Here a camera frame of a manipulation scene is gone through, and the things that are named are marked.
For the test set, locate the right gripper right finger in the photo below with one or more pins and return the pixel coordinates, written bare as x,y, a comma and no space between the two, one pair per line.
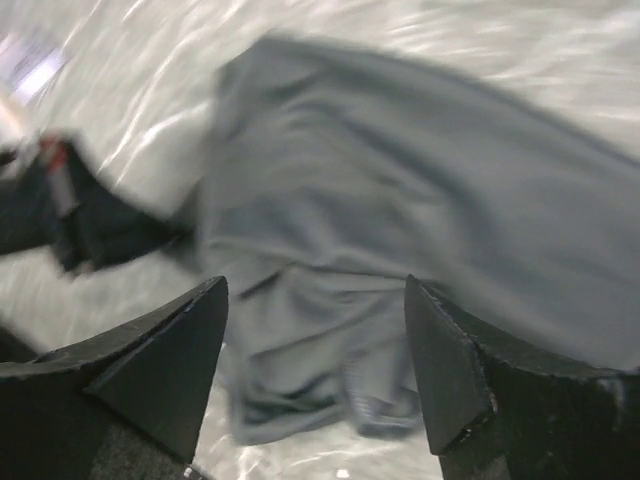
497,407

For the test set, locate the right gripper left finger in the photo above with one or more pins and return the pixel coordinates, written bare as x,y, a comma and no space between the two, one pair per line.
128,403

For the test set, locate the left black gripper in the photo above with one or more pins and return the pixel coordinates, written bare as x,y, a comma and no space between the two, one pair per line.
55,201

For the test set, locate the grey t shirt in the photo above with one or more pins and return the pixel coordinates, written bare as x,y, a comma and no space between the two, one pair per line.
333,174

